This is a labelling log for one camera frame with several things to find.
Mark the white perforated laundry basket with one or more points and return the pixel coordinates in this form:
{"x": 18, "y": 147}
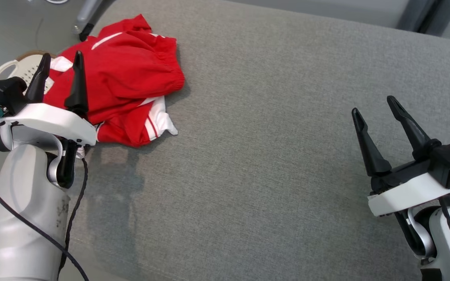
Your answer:
{"x": 27, "y": 70}

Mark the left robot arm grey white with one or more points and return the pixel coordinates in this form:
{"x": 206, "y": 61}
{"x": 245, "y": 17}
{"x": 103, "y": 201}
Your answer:
{"x": 22, "y": 214}

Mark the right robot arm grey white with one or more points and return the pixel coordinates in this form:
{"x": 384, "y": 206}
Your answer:
{"x": 443, "y": 242}

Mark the grey metal leg with caster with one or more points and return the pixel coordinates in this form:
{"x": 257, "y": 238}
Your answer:
{"x": 86, "y": 11}

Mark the grey partition post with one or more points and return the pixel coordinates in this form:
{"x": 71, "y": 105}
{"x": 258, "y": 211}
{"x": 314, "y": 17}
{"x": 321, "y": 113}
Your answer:
{"x": 414, "y": 15}

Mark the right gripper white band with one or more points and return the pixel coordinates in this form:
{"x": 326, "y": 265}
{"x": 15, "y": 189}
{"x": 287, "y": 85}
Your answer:
{"x": 404, "y": 195}

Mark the red shorts white side stripe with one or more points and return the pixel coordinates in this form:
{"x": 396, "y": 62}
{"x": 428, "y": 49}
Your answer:
{"x": 131, "y": 70}

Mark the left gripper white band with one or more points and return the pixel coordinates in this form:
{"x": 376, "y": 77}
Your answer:
{"x": 53, "y": 119}

